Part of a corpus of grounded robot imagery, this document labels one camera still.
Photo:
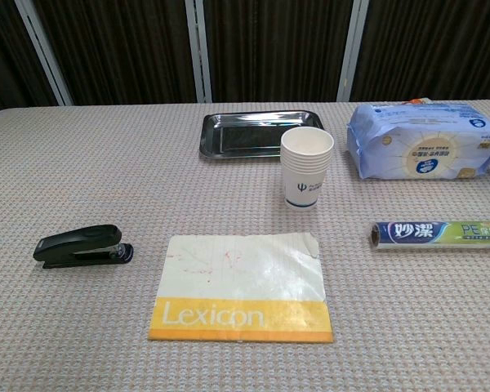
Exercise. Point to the cling film roll box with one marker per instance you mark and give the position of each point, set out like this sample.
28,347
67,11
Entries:
441,233

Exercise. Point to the stainless steel tray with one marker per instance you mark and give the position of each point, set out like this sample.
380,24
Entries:
245,134

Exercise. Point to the black stapler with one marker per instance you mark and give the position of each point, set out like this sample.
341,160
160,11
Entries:
79,240

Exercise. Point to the beige woven tablecloth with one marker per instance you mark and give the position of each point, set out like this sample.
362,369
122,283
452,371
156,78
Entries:
106,171

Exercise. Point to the blue tissue pack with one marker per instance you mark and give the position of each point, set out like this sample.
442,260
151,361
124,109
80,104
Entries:
424,143

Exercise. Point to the grey metal partition post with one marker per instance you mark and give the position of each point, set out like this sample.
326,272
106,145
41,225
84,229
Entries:
201,49
45,53
351,49

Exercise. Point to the stack of white paper cups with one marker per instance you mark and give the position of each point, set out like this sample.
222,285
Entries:
304,175

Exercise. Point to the white yellow Lexicon notepad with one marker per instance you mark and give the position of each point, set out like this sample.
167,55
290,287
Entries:
245,286

